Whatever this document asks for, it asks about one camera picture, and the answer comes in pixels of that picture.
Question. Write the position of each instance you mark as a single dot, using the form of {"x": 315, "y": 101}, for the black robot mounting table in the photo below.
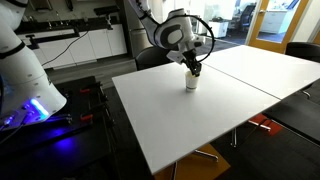
{"x": 66, "y": 153}

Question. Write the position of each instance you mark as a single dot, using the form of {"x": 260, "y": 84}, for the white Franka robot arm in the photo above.
{"x": 20, "y": 66}

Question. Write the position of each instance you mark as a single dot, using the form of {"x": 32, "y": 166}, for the white kitchen cabinets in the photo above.
{"x": 100, "y": 41}

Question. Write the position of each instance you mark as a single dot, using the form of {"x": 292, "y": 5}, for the dark kitchen countertop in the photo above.
{"x": 93, "y": 24}

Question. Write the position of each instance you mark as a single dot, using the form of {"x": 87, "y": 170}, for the orange framed glass door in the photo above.
{"x": 253, "y": 33}

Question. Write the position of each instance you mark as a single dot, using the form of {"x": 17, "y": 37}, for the yellow floor mat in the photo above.
{"x": 196, "y": 168}

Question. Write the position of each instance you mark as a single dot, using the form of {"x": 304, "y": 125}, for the orange floor mat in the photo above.
{"x": 275, "y": 128}

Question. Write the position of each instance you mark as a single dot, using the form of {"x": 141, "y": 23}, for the white paper cup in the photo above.
{"x": 192, "y": 83}

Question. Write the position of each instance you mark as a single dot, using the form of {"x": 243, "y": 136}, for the black office chair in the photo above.
{"x": 248, "y": 15}

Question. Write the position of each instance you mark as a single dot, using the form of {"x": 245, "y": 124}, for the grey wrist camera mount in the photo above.
{"x": 176, "y": 57}

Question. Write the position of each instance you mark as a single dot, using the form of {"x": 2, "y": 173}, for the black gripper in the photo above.
{"x": 190, "y": 57}

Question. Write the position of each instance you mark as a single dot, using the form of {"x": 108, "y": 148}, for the grey metal appliance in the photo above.
{"x": 136, "y": 36}

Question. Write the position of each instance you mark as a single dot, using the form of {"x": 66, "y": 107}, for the white drawer cabinet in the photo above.
{"x": 273, "y": 21}

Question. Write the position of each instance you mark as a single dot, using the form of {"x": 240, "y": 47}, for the metal table leg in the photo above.
{"x": 234, "y": 137}
{"x": 206, "y": 155}
{"x": 173, "y": 170}

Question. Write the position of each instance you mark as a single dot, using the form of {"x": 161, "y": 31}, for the white office cabinet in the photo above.
{"x": 218, "y": 29}

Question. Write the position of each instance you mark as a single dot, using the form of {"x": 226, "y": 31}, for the black bar clamp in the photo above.
{"x": 50, "y": 36}

